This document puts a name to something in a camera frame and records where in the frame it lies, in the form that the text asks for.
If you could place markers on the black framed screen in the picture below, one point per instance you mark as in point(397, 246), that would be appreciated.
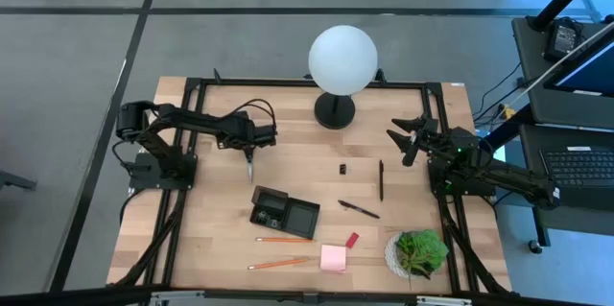
point(590, 76)

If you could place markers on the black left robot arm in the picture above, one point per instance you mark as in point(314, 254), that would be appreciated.
point(192, 119)

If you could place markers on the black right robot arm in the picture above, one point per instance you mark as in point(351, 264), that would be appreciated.
point(508, 176)

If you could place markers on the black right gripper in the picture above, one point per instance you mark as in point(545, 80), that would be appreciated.
point(434, 140)

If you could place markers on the yellow wooden pencil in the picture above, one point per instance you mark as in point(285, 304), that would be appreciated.
point(278, 264)
point(283, 240)

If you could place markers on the black caster wheel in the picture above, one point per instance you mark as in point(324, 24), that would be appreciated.
point(535, 247)

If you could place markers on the green plant in white pot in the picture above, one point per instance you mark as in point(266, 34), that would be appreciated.
point(422, 251)

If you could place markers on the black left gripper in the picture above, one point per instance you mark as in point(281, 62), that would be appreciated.
point(259, 137)

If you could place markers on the pink sticky note pad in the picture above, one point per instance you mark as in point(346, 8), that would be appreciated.
point(333, 258)

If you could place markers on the black aluminium table frame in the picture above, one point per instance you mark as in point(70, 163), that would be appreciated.
point(240, 81)

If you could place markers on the gray chair leg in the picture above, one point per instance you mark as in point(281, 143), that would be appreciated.
point(16, 181)

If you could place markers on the black power adapter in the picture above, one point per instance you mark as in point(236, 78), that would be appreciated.
point(563, 37)

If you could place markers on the white globe lamp black base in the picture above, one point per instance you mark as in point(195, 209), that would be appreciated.
point(343, 59)

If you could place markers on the red eraser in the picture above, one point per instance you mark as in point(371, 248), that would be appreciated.
point(352, 240)

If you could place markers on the black side desk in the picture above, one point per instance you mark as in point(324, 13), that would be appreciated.
point(532, 80)

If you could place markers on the black laptop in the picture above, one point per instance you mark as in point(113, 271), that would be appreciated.
point(575, 167)

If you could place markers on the black mesh desk organizer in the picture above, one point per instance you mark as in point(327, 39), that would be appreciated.
point(297, 219)

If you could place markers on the black pen with white print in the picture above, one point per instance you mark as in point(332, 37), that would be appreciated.
point(360, 210)

